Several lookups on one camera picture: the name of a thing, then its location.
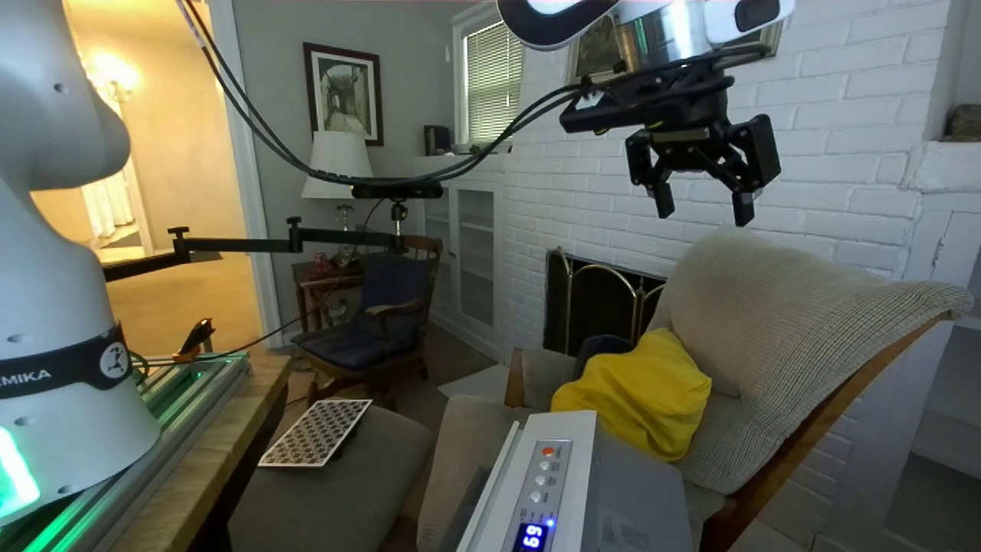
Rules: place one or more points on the black fireplace screen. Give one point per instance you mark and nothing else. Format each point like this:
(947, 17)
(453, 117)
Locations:
(599, 302)

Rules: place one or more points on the small black speaker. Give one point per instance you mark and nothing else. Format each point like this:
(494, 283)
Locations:
(437, 140)

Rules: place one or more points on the yellow cloth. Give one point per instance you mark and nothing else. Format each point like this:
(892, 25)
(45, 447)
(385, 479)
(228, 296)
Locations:
(646, 395)

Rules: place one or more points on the aluminium frame with green light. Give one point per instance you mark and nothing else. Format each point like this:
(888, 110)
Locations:
(187, 395)

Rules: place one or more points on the white louvred wall vent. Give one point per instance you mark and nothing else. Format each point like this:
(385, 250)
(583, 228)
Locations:
(477, 257)

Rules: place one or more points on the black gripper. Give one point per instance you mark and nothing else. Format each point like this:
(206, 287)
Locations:
(694, 133)

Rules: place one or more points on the white-framed window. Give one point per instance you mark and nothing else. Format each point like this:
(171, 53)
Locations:
(494, 82)

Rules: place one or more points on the checkerboard calibration board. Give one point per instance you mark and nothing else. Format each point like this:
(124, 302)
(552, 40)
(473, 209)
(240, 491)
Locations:
(316, 429)

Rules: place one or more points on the black stereo camera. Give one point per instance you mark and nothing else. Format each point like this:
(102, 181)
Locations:
(395, 187)

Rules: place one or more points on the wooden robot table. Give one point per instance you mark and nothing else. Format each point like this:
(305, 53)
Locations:
(214, 450)

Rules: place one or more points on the dark ornament on ledge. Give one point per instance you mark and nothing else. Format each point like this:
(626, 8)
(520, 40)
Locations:
(964, 125)

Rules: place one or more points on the framed elephant picture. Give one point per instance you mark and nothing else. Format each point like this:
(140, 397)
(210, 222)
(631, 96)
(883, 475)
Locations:
(344, 89)

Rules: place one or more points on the white air conditioner unit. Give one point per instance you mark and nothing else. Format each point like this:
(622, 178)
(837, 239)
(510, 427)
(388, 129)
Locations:
(571, 479)

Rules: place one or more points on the orange and black clamp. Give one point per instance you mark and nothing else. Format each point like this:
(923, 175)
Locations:
(196, 337)

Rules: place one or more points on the lamp with pleated white shade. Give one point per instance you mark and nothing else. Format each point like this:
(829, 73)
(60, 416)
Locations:
(335, 163)

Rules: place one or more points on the wooden chair with blue cushion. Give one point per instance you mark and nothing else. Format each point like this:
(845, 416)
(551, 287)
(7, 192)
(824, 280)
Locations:
(363, 325)

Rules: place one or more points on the grey upholstered armchair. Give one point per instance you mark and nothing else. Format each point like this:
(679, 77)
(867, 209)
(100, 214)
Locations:
(798, 337)

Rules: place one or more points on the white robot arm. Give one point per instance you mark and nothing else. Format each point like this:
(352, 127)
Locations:
(51, 307)

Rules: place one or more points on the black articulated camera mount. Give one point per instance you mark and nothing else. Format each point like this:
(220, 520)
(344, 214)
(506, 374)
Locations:
(255, 242)

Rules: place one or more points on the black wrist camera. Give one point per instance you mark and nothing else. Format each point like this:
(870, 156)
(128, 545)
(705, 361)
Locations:
(631, 102)

